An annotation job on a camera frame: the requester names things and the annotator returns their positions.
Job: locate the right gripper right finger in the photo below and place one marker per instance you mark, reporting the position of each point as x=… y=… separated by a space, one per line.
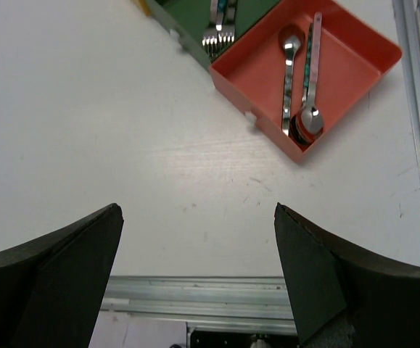
x=341 y=294

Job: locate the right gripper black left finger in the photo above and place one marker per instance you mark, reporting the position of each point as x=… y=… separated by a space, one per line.
x=52 y=287

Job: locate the pink handled spoon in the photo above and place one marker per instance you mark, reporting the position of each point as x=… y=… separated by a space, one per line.
x=311 y=117

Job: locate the dark handled spoon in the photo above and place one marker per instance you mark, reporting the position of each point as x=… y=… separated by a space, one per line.
x=291 y=39

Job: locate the green handled fork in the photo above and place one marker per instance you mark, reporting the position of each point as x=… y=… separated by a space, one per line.
x=220 y=21

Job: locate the dark handled fork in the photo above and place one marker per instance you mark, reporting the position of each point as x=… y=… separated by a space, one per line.
x=229 y=29

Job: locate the pink handled fork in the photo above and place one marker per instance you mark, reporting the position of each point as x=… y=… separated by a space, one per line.
x=210 y=35

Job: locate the orange container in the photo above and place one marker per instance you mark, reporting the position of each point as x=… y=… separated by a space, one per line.
x=353 y=58

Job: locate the green container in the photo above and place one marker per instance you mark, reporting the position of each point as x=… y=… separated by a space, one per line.
x=189 y=19

